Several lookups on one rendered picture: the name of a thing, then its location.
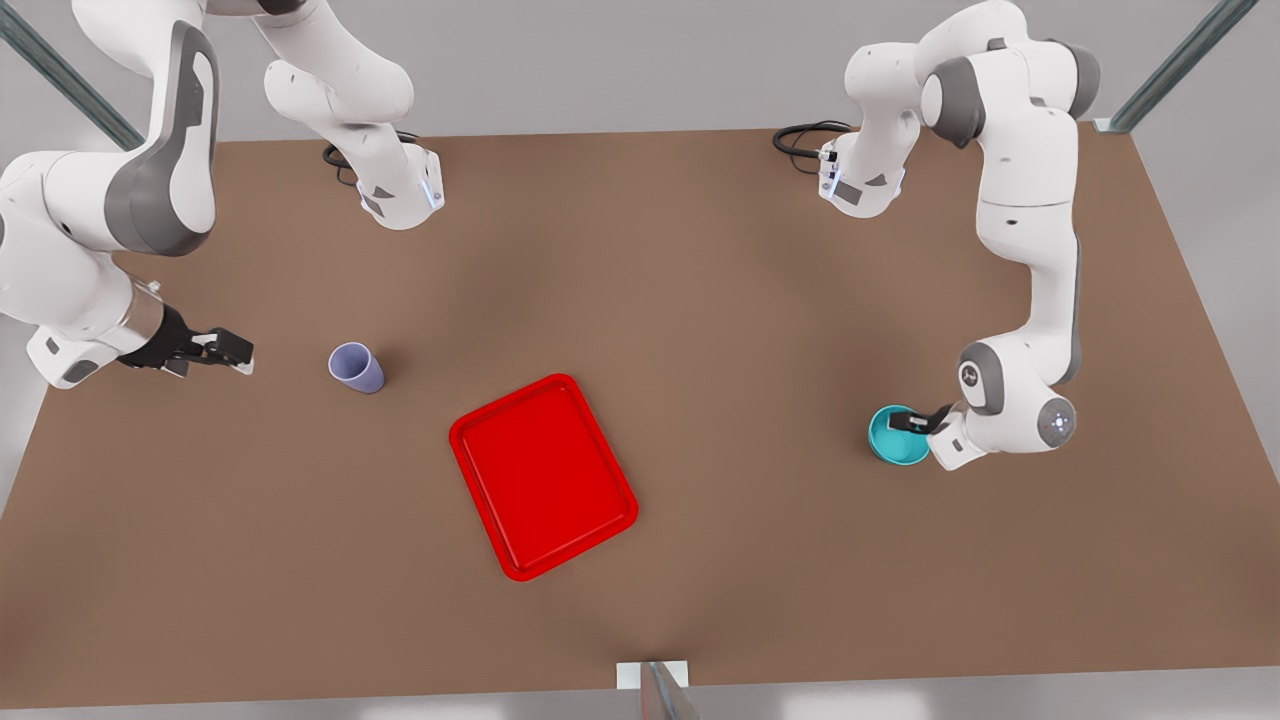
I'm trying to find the black cable loop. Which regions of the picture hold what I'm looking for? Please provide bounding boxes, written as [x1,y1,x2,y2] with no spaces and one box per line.
[322,130,421,187]
[772,120,855,178]

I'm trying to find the red tray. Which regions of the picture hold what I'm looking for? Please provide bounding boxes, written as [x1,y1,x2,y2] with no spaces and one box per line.
[448,373,640,583]

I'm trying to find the silver frame post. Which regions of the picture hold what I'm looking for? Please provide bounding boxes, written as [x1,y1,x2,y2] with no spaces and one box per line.
[0,8,146,152]
[615,660,702,720]
[1094,0,1261,135]

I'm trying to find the teal bowl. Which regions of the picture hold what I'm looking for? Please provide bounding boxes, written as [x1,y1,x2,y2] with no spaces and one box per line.
[867,404,933,468]

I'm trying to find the lavender cup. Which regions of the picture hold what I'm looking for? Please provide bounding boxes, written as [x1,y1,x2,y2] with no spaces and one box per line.
[328,342,386,395]

